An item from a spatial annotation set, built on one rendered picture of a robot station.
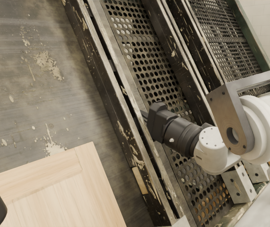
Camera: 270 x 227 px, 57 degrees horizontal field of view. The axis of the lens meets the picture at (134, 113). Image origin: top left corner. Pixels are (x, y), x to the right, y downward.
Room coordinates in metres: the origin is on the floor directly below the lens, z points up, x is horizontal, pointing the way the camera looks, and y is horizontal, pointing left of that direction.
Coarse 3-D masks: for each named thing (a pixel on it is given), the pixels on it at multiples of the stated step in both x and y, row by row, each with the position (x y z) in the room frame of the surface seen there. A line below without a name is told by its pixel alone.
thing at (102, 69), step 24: (72, 0) 0.80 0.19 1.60; (72, 24) 0.81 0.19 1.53; (96, 24) 0.79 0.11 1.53; (96, 48) 0.73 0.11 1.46; (96, 72) 0.73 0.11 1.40; (120, 72) 0.73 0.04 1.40; (120, 96) 0.68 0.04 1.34; (120, 120) 0.66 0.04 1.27; (120, 144) 0.66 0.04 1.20; (144, 144) 0.65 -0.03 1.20; (144, 168) 0.60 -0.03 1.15; (168, 192) 0.59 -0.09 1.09; (168, 216) 0.54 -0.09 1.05
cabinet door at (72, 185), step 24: (24, 168) 0.47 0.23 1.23; (48, 168) 0.49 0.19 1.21; (72, 168) 0.52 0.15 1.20; (96, 168) 0.56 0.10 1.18; (0, 192) 0.42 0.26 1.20; (24, 192) 0.44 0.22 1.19; (48, 192) 0.47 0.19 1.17; (72, 192) 0.49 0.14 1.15; (96, 192) 0.52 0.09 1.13; (24, 216) 0.41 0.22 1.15; (48, 216) 0.44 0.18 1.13; (72, 216) 0.46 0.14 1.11; (96, 216) 0.49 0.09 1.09; (120, 216) 0.52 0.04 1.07
